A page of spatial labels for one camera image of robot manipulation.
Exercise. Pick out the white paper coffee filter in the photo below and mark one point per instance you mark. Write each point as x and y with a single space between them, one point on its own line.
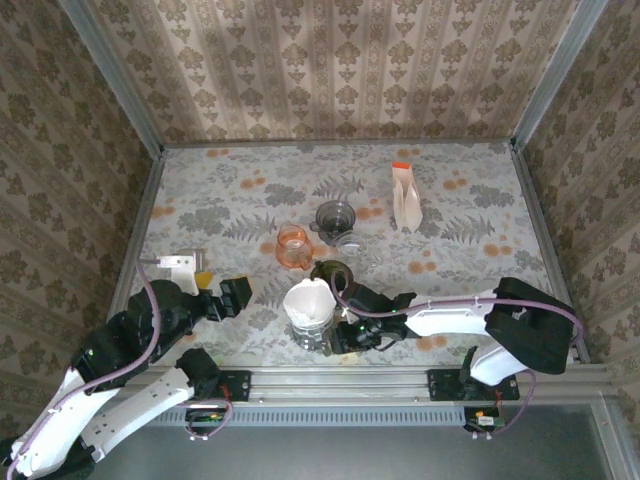
305 300

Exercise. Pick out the green plastic coffee dripper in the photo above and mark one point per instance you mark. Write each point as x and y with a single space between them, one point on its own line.
330 270

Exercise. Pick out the grey plastic coffee dripper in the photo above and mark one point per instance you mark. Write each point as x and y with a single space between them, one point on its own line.
335 215

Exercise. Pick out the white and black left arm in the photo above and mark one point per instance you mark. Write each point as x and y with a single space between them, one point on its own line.
150 395

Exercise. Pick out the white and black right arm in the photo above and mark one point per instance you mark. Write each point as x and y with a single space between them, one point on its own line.
450 317

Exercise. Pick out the orange glass carafe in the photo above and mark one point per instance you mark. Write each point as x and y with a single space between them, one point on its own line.
292 247

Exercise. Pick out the floral patterned tablecloth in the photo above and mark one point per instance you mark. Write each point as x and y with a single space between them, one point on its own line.
240 200

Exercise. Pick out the small electronics board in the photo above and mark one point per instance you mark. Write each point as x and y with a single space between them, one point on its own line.
482 420
205 419

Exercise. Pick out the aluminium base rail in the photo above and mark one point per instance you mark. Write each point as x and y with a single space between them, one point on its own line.
340 382

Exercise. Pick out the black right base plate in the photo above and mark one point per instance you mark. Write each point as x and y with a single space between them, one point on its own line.
445 385

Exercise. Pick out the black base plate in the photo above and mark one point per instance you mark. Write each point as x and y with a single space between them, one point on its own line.
237 385
445 385

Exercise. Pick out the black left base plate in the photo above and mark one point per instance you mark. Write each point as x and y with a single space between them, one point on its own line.
237 385

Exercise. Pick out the aluminium frame post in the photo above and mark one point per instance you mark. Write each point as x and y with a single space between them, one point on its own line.
560 75
115 80

